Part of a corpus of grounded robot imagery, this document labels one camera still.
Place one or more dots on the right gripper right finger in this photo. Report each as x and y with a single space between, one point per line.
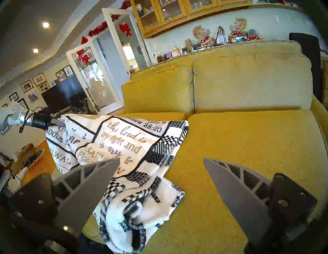
246 204

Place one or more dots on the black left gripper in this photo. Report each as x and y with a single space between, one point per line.
42 120

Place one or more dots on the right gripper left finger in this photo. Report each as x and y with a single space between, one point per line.
77 199

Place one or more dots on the white printed fleece blanket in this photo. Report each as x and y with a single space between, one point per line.
133 143

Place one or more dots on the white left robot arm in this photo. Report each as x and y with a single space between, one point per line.
10 115

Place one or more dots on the woven straw hat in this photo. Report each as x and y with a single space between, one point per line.
27 151

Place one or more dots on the black flat television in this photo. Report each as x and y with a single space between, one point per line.
64 92

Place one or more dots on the white glass-pane door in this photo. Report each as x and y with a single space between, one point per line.
110 108
116 38

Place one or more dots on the plain red paper diamond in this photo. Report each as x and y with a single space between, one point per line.
84 40

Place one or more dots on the red garland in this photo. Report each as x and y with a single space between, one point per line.
98 29

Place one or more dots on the yellow sofa back cushion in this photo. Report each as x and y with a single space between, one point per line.
159 92
251 82

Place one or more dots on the red bow decoration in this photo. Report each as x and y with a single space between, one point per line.
125 27

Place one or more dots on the white carton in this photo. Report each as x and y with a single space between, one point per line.
155 58

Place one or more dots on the wooden desk with drawers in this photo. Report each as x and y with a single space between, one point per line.
325 84

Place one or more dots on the brown paper roll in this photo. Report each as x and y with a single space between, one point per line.
189 44

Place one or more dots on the orange box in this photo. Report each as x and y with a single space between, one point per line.
253 38

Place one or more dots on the metal kitchen faucet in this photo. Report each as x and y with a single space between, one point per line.
221 35

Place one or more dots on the grey plush toy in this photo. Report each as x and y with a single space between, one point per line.
252 32

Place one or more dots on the gold framed wall picture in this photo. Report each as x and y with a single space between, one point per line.
43 87
39 79
27 86

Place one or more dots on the small picture frame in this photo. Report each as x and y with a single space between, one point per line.
176 52

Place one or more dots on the wooden wall cabinets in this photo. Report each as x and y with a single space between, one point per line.
153 15

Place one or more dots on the yellow fabric sofa frame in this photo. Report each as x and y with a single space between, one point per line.
230 48

